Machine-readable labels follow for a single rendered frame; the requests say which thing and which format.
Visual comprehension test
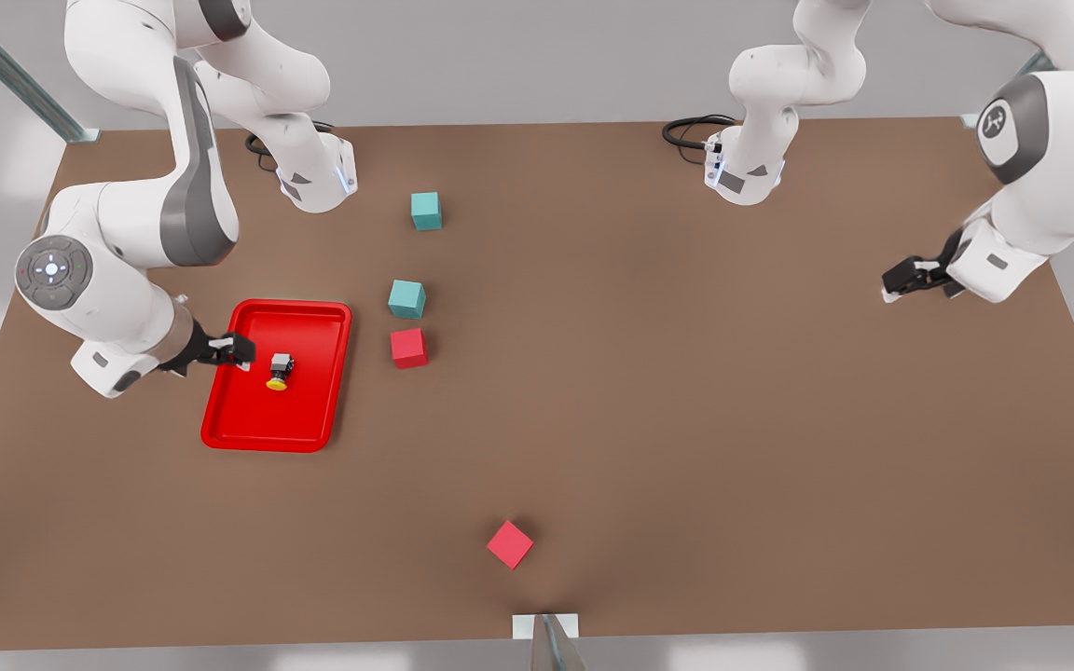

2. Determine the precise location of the red plastic tray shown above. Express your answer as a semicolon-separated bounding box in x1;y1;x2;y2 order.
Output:
200;298;353;454

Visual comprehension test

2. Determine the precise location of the silver frame post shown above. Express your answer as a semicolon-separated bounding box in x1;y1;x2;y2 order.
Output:
512;612;590;671
0;0;101;144

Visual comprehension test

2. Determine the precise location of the black cable loop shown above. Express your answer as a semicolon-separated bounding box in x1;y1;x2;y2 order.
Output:
245;120;338;174
662;115;739;165

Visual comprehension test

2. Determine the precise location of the red cube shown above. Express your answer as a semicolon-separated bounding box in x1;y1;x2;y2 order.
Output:
486;519;535;571
390;327;429;370

